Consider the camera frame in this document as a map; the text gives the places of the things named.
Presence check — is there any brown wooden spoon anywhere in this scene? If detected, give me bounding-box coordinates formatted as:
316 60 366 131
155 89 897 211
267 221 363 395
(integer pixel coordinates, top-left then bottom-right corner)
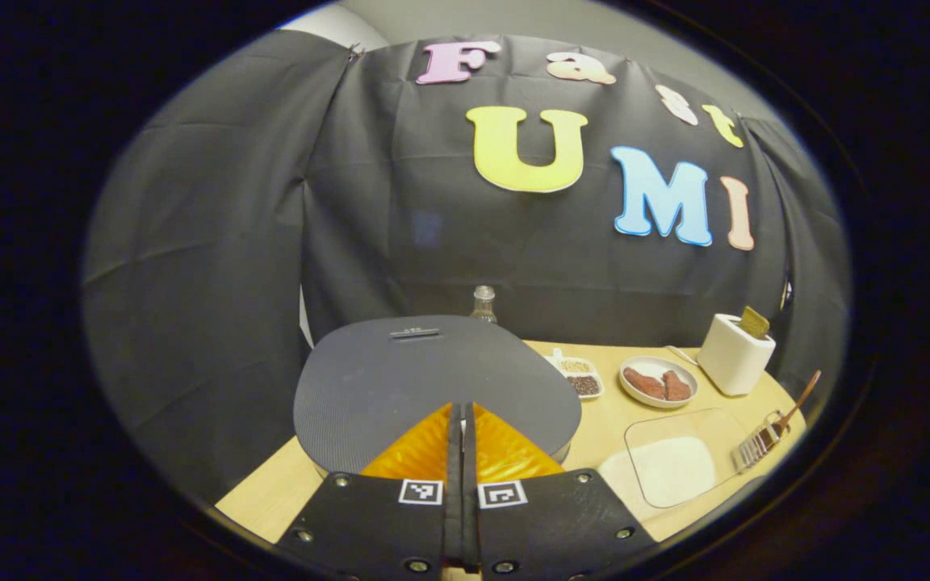
760 370 823 449

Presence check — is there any clear tray of white rice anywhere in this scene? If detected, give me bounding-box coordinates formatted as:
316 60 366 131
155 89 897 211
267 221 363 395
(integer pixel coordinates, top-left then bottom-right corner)
598 408 756 521

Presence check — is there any small glass bottle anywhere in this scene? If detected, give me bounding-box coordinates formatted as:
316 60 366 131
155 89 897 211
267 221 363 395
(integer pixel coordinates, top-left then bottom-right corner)
470 285 499 324

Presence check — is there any grey and silver rice cooker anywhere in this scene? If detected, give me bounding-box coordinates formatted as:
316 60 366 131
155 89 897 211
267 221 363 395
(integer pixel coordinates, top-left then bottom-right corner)
294 315 583 479

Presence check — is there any black backdrop cloth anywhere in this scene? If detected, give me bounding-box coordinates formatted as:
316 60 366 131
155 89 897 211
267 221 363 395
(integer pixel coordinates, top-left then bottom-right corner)
82 31 852 501

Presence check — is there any white round plate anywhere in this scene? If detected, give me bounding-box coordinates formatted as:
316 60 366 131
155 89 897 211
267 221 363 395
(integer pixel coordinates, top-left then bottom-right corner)
618 356 699 409

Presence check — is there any clear chopstick holder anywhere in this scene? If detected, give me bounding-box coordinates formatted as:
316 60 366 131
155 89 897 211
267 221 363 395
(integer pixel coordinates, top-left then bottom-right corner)
730 409 790 474

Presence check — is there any brown toast slice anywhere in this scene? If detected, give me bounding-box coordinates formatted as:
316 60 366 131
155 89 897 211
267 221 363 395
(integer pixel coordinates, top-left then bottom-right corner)
738 306 771 340

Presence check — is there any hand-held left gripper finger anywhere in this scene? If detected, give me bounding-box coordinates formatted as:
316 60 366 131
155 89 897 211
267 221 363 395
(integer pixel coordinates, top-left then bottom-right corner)
463 402 660 581
275 402 463 581

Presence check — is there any white divided dish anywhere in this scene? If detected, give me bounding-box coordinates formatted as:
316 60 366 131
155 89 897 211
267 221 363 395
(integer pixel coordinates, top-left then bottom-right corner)
550 349 605 400

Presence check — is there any white toaster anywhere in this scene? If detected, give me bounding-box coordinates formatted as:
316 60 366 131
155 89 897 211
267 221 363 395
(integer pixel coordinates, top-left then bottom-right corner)
697 313 777 397

